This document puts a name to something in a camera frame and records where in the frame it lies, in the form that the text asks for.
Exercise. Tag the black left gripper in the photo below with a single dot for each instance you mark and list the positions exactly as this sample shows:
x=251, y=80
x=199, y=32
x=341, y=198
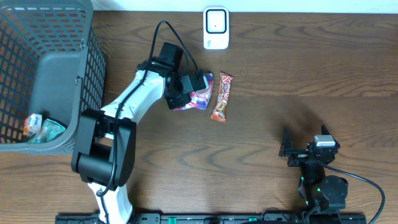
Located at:
x=193, y=83

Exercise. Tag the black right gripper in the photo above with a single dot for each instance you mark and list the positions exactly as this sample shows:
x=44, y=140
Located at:
x=286, y=149

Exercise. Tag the red purple snack packet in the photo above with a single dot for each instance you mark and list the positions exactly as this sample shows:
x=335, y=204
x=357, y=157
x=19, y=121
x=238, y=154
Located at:
x=200, y=99

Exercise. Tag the red orange candy bar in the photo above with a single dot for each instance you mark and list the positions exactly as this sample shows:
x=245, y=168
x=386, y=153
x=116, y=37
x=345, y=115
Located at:
x=219, y=112

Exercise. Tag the small orange snack box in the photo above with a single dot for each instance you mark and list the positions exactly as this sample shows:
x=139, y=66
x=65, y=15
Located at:
x=32, y=124

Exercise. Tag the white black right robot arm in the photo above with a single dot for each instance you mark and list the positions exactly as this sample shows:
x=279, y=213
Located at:
x=324, y=194

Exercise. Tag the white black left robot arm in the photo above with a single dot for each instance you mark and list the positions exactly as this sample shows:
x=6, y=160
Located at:
x=105, y=144

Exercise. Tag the white barcode scanner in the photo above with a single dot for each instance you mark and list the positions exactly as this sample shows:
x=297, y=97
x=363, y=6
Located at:
x=215, y=28

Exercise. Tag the grey plastic mesh basket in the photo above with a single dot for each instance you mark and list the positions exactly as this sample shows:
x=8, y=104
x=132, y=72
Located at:
x=52, y=65

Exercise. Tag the black mounting rail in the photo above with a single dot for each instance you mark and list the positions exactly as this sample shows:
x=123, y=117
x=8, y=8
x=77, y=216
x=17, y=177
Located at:
x=155, y=218

